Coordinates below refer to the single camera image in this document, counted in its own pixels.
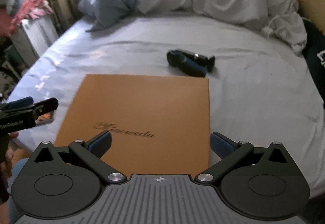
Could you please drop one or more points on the pile of red clothes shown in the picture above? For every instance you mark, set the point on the pile of red clothes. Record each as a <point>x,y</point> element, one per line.
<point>13,12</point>

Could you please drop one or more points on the white radiator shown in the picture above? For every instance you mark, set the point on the white radiator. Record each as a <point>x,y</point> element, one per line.
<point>33,37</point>

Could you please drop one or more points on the cardboard boxes by wall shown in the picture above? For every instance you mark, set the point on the cardboard boxes by wall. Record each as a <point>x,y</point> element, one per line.
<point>63,14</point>

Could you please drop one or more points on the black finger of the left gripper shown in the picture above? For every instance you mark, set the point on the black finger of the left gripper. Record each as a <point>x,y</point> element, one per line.
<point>24,102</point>
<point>45,107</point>

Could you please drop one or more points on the black electric shaver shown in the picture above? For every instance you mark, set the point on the black electric shaver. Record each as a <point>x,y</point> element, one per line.
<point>192,64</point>

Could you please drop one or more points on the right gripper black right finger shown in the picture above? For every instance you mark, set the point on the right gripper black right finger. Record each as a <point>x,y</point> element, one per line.
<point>232,155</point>

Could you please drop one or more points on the black printed t-shirt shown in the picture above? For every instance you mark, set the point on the black printed t-shirt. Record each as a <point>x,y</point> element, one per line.
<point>313,54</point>

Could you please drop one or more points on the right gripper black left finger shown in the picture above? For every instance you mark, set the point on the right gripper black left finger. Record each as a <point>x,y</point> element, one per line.
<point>88,154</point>

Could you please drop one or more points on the printed grey bed sheet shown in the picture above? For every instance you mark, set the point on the printed grey bed sheet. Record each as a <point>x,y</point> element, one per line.
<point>260,90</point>

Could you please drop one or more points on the person's left hand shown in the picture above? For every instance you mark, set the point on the person's left hand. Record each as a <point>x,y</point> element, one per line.
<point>8,171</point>

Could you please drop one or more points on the orange box lid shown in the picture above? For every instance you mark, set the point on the orange box lid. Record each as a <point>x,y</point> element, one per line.
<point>159,124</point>

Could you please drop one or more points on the white charger with cable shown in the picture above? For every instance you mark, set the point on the white charger with cable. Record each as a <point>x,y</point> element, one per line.
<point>278,26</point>

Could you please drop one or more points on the wooden headboard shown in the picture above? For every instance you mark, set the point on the wooden headboard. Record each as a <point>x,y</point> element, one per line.
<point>314,10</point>

